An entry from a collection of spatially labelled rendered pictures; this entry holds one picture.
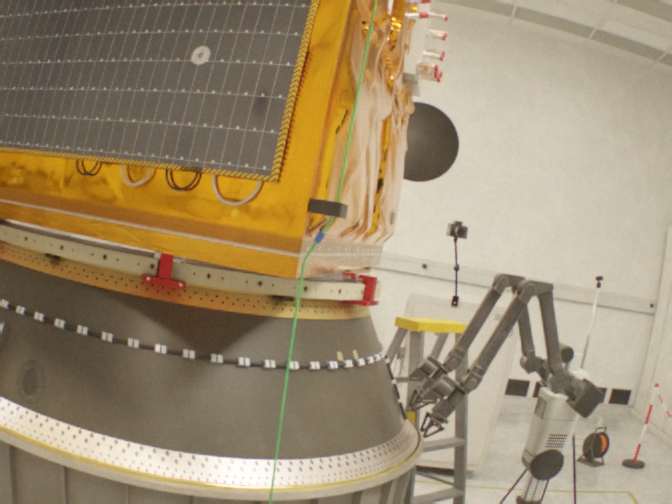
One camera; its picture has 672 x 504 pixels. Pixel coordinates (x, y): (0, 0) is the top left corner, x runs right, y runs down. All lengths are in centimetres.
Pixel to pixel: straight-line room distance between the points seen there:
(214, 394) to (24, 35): 120
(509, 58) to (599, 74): 145
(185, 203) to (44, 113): 54
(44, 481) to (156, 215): 84
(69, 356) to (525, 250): 847
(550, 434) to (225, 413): 146
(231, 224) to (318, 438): 70
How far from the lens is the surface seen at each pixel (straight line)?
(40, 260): 208
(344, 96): 170
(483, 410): 600
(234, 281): 200
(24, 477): 199
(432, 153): 990
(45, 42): 199
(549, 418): 292
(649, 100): 1070
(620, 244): 1023
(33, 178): 195
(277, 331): 209
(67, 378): 191
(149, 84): 175
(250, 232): 166
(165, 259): 192
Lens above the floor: 185
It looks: 1 degrees down
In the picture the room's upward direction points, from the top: 10 degrees clockwise
